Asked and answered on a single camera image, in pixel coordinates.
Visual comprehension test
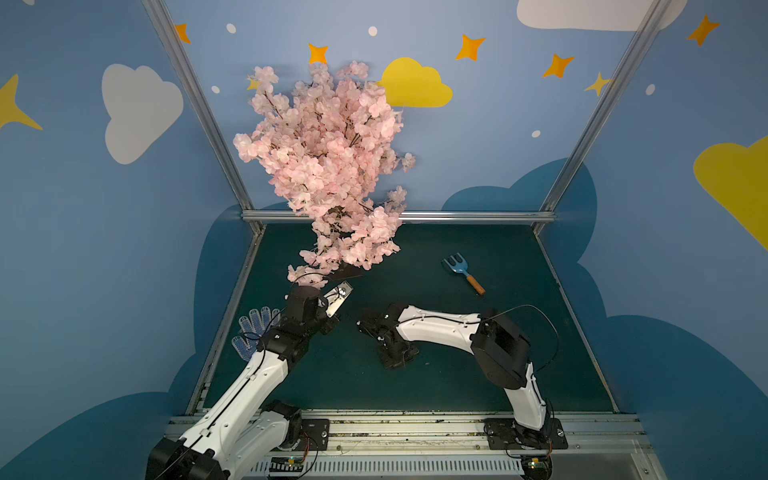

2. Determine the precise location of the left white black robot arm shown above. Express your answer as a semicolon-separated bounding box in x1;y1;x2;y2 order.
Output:
145;282;353;479

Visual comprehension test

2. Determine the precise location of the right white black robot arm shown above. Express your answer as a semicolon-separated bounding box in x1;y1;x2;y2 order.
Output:
357;304;551;434

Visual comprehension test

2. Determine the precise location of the small circuit board left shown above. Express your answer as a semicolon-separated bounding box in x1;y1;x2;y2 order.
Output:
267;456;308;477

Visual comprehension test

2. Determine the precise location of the small circuit board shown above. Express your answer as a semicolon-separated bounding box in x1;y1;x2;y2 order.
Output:
267;456;308;477
520;457;552;480

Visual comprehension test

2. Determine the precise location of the pink artificial cherry blossom tree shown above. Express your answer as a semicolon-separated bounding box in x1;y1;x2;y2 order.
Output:
233;61;415;287

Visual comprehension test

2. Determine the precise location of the small circuit board right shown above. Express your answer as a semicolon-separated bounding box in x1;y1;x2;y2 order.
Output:
520;457;552;480

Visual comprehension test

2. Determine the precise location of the blue garden fork wooden handle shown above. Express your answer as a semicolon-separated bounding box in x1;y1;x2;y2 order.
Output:
442;253;486;296

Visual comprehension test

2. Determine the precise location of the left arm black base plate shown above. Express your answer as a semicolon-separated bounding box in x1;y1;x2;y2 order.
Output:
278;418;330;451

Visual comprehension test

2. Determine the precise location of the aluminium front rail bed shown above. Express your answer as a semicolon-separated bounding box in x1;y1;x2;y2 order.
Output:
242;410;666;479

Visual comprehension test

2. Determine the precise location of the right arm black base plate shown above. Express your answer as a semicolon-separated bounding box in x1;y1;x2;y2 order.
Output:
483;417;569;451

